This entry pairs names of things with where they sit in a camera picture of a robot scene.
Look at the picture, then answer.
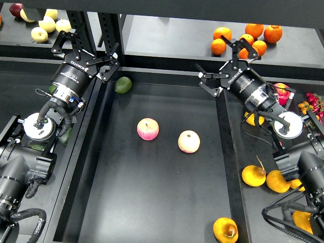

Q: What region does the orange lower left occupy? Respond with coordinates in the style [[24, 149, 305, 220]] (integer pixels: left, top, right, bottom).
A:
[[211, 38, 226, 55]]

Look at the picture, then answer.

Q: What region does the pale yellow apple right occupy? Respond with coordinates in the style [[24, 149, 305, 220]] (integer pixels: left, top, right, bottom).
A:
[[56, 19, 72, 32]]

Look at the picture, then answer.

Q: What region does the round green avocado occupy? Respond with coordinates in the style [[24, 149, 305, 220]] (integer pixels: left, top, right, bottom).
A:
[[114, 76, 133, 94]]

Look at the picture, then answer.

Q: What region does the black left tray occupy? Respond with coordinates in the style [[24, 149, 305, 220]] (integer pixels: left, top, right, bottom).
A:
[[1, 58, 108, 242]]

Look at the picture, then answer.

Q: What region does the green avocado lower cluster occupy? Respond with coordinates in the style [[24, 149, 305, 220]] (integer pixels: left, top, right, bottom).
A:
[[28, 144, 45, 151]]

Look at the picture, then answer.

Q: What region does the orange cherry tomato bunch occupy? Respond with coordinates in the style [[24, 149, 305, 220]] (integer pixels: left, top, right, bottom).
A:
[[298, 101, 313, 115]]

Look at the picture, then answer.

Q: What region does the pale yellow apple middle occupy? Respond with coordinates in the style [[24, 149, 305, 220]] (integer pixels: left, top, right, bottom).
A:
[[38, 16, 56, 33]]

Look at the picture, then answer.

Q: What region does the pale yellow apple back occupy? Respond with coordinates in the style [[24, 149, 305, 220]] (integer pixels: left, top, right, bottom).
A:
[[45, 9, 58, 21]]

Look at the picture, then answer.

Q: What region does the dark avocado by wall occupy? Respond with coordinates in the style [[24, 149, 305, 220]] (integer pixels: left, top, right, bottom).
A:
[[59, 127, 72, 146]]

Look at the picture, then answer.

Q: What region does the large black centre tray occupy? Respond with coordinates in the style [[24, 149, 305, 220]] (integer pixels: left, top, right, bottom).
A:
[[43, 65, 253, 243]]

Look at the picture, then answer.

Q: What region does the pink red apple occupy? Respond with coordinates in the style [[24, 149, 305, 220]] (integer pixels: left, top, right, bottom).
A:
[[137, 117, 159, 141]]

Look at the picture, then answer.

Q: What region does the orange centre small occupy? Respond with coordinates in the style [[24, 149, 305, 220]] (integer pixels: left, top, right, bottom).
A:
[[239, 33, 254, 46]]

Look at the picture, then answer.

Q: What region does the black right tray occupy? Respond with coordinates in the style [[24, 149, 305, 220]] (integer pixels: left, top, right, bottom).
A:
[[215, 75, 324, 243]]

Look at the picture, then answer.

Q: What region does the dark red apple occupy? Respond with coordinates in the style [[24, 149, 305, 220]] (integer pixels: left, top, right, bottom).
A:
[[9, 3, 23, 18]]

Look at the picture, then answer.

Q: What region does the pale yellow apple front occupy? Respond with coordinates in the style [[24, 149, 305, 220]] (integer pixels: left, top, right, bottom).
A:
[[31, 27, 48, 43]]

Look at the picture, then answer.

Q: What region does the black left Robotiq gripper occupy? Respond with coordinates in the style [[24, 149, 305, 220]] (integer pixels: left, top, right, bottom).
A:
[[50, 25, 120, 98]]

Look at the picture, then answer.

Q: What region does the red cherry tomato bunch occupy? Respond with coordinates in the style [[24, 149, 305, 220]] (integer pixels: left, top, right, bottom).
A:
[[305, 92, 323, 119]]

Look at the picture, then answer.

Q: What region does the black perforated shelf post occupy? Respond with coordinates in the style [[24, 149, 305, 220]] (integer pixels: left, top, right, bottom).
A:
[[97, 13, 125, 66]]

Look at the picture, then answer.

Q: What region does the yellow pear long stem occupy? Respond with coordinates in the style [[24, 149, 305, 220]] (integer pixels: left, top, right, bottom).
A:
[[241, 156, 266, 187]]

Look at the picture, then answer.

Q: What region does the yellow pear with stem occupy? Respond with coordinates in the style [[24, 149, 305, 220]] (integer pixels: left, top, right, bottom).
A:
[[213, 217, 238, 243]]

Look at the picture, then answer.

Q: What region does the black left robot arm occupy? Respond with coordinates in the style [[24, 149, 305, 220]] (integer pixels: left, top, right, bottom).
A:
[[1, 30, 119, 242]]

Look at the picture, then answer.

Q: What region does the orange top left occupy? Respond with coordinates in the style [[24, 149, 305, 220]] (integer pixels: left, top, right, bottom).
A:
[[213, 26, 232, 40]]

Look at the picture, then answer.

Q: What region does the pale yellow pink apple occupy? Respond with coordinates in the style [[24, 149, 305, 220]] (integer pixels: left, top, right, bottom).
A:
[[178, 130, 200, 153]]

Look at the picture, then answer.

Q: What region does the yellow pear middle right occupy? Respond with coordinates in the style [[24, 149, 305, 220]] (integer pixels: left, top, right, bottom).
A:
[[266, 170, 290, 193]]

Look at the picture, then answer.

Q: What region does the orange right small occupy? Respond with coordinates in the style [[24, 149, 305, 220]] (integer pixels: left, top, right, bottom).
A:
[[252, 40, 267, 56]]

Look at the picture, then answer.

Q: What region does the yellow pear upper right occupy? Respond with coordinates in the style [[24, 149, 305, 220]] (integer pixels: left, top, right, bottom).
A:
[[244, 112, 265, 126]]

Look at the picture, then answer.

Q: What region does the green avocado top left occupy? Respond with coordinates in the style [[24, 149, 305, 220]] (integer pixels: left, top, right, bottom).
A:
[[49, 85, 57, 94]]

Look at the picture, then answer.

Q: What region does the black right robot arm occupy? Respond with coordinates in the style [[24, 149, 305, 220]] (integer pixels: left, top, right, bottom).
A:
[[198, 36, 323, 242]]

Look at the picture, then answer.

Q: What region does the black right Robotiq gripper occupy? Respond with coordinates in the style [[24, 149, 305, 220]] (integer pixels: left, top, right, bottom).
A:
[[194, 35, 268, 105]]

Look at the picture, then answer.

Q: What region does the orange small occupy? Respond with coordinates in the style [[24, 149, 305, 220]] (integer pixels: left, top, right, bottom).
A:
[[252, 40, 267, 56], [239, 33, 254, 46]]

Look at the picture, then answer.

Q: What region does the yellow pear bottom right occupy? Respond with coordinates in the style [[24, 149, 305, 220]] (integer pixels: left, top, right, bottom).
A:
[[292, 211, 313, 234]]

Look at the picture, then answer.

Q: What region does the orange top right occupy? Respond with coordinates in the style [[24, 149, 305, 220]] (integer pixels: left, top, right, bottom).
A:
[[263, 25, 283, 44]]

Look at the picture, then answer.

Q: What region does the orange front large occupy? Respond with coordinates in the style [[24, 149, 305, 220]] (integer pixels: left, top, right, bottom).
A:
[[238, 47, 259, 59]]

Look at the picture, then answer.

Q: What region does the red apple right tray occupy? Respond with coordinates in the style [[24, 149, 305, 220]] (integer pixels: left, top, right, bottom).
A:
[[274, 83, 290, 106]]

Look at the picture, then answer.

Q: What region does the yellow pear far right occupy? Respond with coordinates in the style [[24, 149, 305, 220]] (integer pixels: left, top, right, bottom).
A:
[[290, 179, 305, 191]]

